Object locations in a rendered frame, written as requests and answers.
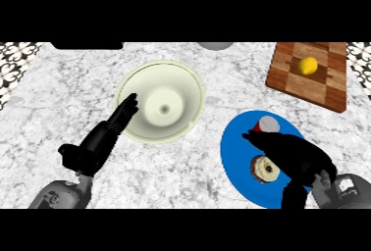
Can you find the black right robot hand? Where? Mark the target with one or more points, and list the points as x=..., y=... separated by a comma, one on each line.
x=295, y=153

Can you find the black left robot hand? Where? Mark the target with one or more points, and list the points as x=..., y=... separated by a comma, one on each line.
x=100, y=142

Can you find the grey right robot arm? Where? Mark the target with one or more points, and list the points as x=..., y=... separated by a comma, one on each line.
x=341, y=191

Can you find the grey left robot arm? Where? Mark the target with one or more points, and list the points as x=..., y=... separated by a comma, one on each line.
x=66, y=193

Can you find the brown cupcake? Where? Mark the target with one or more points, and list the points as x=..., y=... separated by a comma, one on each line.
x=264, y=169

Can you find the blue plate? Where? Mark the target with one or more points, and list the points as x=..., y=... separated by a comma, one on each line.
x=242, y=163

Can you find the pale cream bowl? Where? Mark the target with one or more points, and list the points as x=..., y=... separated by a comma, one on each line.
x=160, y=101

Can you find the red can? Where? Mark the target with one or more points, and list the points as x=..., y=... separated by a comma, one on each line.
x=267, y=124

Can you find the wooden checkered cutting board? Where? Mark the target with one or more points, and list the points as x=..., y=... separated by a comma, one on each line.
x=311, y=73

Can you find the yellow lemon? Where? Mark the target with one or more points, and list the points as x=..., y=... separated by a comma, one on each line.
x=308, y=65

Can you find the black appliance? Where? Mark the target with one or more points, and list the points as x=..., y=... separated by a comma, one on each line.
x=88, y=45

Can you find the grey round object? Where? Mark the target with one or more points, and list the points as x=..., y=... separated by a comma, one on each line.
x=215, y=45

